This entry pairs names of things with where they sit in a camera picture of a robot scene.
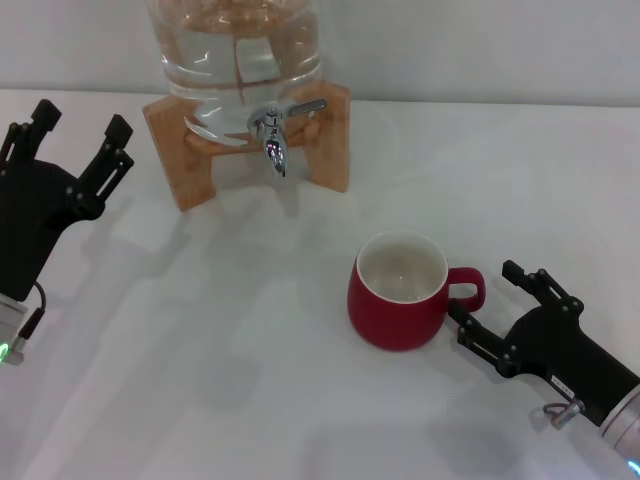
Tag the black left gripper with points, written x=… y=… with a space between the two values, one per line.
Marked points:
x=35 y=210

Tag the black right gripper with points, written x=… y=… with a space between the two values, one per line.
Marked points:
x=560 y=350

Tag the red ceramic cup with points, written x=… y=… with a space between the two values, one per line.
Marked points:
x=395 y=320

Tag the chrome faucet tap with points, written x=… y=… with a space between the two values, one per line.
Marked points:
x=274 y=145

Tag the wooden dispenser stand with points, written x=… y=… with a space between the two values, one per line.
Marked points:
x=185 y=165

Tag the glass water dispenser jar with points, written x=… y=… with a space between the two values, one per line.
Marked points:
x=225 y=60

